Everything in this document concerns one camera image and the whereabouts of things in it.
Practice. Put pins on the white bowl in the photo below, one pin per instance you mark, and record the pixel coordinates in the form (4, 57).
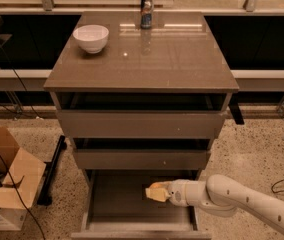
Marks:
(91, 38)

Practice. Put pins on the grey bottom drawer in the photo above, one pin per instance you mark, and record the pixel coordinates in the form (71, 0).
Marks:
(117, 208)

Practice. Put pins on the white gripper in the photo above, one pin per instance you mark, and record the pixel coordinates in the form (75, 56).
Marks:
(176, 192)

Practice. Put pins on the black table leg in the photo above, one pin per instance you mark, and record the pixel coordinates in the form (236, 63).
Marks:
(236, 113)

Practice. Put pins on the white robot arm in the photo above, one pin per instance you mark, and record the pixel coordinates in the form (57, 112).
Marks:
(220, 195)

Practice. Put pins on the grey middle drawer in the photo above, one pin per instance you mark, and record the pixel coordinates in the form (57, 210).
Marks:
(141, 154)

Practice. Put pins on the brown cardboard box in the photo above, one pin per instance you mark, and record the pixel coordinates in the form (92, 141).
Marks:
(20, 176)

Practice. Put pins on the grey drawer cabinet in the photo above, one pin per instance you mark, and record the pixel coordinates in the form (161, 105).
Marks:
(178, 54)

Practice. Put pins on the grey drawer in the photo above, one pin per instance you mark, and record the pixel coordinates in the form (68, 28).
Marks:
(117, 208)
(141, 154)
(141, 116)

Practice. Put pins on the blue drink can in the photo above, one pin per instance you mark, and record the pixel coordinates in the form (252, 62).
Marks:
(146, 9)

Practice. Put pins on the black floor bar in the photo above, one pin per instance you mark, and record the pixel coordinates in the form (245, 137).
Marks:
(44, 196)

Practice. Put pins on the grey top drawer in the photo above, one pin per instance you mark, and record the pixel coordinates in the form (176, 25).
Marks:
(141, 116)

